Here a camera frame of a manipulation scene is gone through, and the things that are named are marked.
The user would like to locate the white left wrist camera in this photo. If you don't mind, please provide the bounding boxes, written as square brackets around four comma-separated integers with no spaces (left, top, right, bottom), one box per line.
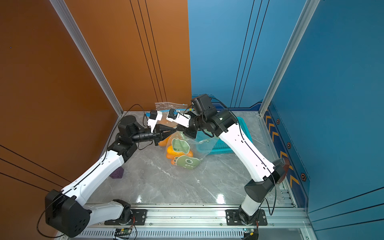
[147,110,163,133]

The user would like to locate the small yellow mango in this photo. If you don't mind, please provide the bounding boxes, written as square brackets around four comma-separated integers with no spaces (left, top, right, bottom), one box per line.
[167,146,183,156]

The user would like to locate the green printed zip bag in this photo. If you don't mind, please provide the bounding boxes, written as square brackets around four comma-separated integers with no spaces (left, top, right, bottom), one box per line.
[165,132,219,170]

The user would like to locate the teal plastic basket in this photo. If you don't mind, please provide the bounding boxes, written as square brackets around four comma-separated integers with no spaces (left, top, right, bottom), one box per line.
[196,117,252,155]

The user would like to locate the right circuit board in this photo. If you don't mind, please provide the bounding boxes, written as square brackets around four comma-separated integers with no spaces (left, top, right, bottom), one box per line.
[242,229,259,240]

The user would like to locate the orange mango small wrinkled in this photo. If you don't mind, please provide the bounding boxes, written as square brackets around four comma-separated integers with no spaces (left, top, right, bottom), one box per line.
[166,154,193,167]

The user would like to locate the green circuit board left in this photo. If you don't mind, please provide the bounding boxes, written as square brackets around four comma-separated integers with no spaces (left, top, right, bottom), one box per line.
[114,228,133,240]

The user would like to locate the aluminium corner post right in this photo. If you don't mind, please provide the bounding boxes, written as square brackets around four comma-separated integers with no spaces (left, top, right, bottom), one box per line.
[259,0,320,117]

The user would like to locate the aluminium corner post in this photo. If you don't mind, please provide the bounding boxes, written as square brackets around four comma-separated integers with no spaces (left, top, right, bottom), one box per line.
[50,0,124,117]
[259,0,320,117]

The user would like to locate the aluminium corner post left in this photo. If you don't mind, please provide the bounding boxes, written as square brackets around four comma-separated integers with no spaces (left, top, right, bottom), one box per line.
[50,0,124,117]

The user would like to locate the purple small object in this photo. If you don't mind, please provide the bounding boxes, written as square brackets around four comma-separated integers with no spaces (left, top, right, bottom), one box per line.
[110,167,124,179]

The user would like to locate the clear zip-top bag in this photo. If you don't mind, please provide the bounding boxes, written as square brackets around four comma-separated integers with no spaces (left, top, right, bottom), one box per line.
[155,102,188,111]

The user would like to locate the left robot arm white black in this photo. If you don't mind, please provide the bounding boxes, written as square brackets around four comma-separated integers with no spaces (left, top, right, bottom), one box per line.
[41,111,190,238]

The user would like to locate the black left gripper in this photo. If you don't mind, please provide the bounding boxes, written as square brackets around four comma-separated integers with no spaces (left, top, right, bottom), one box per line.
[129,124,175,147]

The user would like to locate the blue zipper clear bag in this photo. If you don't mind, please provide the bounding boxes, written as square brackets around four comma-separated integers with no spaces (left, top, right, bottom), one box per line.
[147,109,192,146]

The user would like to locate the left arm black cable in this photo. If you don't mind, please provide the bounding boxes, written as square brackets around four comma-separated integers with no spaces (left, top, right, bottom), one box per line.
[36,103,149,239]

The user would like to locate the brown wedge stand clear plate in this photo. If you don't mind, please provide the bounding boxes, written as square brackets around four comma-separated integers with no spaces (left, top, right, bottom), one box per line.
[274,157,290,184]

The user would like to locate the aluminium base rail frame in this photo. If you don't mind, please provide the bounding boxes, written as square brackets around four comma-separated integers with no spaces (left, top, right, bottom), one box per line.
[53,203,319,240]

